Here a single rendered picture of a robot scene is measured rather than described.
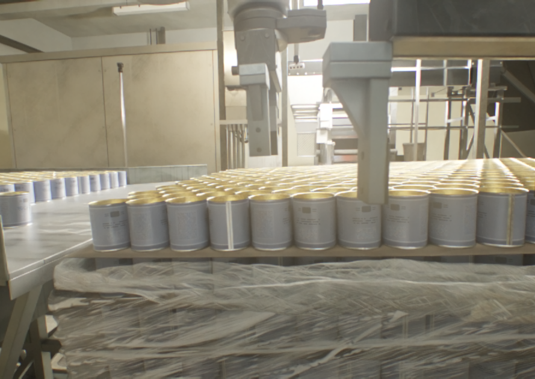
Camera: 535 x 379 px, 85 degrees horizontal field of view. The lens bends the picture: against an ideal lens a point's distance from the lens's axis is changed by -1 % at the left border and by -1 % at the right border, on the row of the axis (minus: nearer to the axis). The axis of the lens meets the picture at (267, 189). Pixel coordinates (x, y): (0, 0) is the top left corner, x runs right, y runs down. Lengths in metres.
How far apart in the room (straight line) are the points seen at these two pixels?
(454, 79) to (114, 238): 3.75
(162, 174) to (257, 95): 1.56
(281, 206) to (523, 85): 4.36
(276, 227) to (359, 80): 0.29
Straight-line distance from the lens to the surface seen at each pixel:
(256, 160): 3.46
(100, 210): 0.55
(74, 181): 1.44
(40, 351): 1.42
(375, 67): 0.21
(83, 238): 0.71
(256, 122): 0.37
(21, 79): 4.49
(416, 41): 0.22
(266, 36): 0.40
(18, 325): 0.75
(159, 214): 0.52
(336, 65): 0.20
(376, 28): 0.24
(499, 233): 0.54
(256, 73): 0.35
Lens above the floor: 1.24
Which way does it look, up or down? 7 degrees down
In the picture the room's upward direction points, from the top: 1 degrees counter-clockwise
